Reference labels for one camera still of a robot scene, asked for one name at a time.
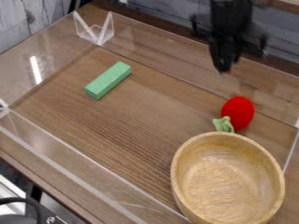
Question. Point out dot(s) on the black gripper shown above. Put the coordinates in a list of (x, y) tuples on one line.
[(229, 20)]

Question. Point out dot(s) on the red plush radish toy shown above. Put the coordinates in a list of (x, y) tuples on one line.
[(237, 115)]

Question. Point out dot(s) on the green rectangular block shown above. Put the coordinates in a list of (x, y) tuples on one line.
[(108, 80)]

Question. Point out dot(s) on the wooden bowl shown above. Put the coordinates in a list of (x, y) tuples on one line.
[(228, 180)]

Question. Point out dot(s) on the black metal clamp base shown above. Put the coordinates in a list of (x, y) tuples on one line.
[(54, 214)]

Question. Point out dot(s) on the clear acrylic enclosure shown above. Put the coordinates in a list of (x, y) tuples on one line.
[(100, 154)]

